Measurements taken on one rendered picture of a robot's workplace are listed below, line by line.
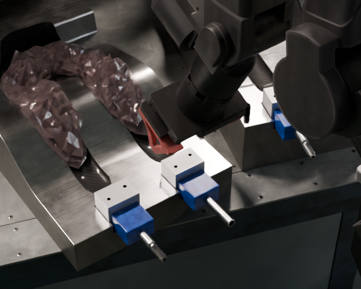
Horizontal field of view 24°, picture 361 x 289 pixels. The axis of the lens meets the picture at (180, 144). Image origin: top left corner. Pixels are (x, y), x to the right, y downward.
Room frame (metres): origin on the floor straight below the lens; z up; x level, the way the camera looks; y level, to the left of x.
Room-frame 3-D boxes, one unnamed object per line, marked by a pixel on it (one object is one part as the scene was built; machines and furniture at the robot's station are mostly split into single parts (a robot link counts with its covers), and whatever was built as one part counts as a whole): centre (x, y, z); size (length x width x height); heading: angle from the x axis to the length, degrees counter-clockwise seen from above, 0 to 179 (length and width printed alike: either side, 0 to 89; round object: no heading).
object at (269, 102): (0.90, -0.16, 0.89); 0.13 x 0.05 x 0.05; 17
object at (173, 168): (0.80, -0.03, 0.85); 0.13 x 0.05 x 0.05; 35
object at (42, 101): (0.99, 0.17, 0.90); 0.26 x 0.18 x 0.08; 35
